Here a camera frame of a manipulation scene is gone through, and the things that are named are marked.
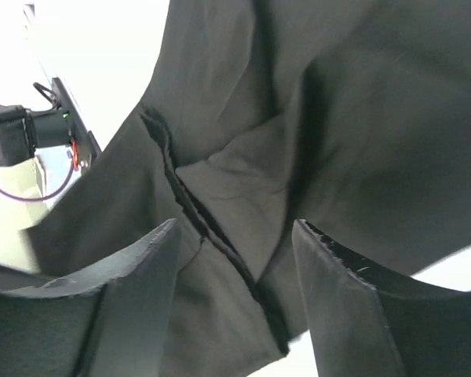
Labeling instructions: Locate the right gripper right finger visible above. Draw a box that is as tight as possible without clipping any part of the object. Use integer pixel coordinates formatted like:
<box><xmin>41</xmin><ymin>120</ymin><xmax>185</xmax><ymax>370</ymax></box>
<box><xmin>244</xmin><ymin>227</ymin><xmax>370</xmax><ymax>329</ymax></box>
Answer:
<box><xmin>292</xmin><ymin>220</ymin><xmax>471</xmax><ymax>377</ymax></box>

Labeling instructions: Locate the black long sleeve shirt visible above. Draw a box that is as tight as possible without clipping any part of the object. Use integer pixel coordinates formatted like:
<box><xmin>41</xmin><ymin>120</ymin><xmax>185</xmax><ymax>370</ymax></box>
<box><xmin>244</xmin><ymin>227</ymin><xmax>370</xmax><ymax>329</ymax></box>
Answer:
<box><xmin>27</xmin><ymin>1</ymin><xmax>471</xmax><ymax>376</ymax></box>

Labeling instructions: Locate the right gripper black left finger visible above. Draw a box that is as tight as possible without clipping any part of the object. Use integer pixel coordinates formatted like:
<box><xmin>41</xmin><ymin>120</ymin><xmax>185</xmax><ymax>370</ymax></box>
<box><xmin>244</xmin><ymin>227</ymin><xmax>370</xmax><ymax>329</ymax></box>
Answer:
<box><xmin>0</xmin><ymin>220</ymin><xmax>181</xmax><ymax>376</ymax></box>

